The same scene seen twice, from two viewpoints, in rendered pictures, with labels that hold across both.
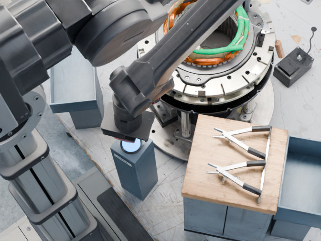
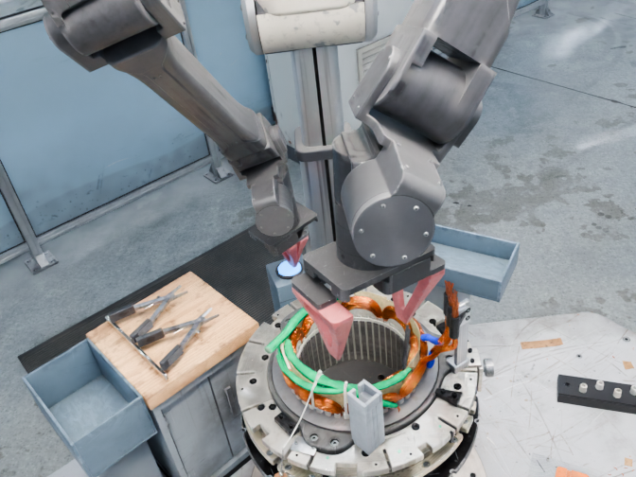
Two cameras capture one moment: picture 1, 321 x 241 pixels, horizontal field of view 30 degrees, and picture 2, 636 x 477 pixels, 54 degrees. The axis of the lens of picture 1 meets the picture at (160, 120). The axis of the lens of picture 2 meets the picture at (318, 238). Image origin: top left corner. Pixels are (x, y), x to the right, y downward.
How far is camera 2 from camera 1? 1.34 m
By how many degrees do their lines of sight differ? 70
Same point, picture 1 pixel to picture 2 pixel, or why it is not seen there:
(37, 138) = (313, 148)
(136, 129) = not seen: hidden behind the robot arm
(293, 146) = (137, 422)
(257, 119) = not seen: outside the picture
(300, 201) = (88, 408)
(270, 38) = (279, 442)
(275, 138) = (152, 379)
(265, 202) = (103, 329)
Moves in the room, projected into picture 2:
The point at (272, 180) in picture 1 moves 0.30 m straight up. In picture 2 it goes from (114, 348) to (42, 181)
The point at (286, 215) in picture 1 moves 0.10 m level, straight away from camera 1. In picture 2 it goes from (81, 363) to (94, 408)
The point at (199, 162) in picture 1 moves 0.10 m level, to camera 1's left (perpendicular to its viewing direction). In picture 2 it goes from (203, 297) to (238, 261)
